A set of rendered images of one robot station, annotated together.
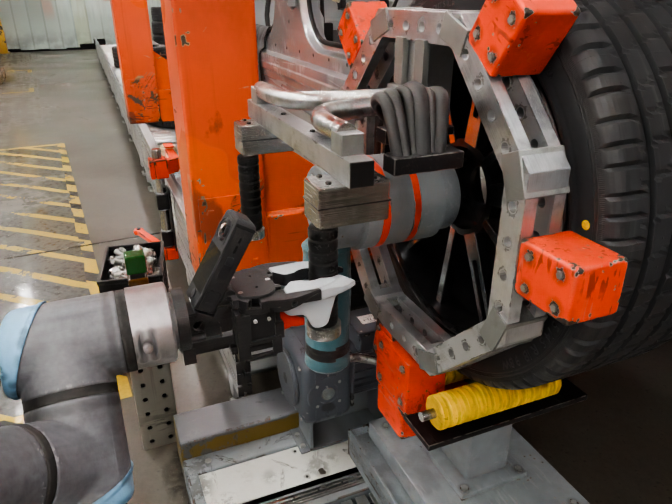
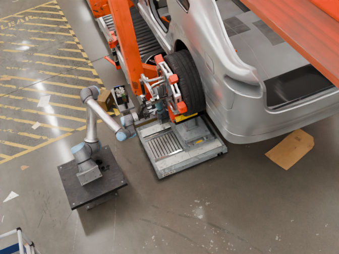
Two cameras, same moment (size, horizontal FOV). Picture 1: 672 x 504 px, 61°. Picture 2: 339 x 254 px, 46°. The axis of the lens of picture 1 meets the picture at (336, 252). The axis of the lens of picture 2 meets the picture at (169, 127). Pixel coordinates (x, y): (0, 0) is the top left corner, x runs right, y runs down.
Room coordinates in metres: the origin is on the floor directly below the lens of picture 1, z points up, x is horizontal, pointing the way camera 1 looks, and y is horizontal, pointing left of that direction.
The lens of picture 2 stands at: (-2.20, -0.56, 3.53)
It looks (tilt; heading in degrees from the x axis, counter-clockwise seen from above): 46 degrees down; 9
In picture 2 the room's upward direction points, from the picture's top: 11 degrees counter-clockwise
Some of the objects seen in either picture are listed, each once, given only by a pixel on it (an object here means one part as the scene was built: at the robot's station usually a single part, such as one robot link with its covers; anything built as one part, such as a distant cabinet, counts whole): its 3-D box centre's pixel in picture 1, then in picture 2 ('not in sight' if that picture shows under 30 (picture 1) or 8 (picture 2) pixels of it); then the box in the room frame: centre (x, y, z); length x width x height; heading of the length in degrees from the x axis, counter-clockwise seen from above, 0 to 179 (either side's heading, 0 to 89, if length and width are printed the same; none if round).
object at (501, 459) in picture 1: (476, 425); (189, 118); (0.94, -0.29, 0.32); 0.40 x 0.30 x 0.28; 23
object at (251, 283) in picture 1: (228, 315); (143, 114); (0.58, 0.13, 0.80); 0.12 x 0.08 x 0.09; 113
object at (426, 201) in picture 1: (380, 199); (162, 90); (0.84, -0.07, 0.85); 0.21 x 0.14 x 0.14; 113
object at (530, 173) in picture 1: (421, 193); (169, 88); (0.87, -0.14, 0.85); 0.54 x 0.07 x 0.54; 23
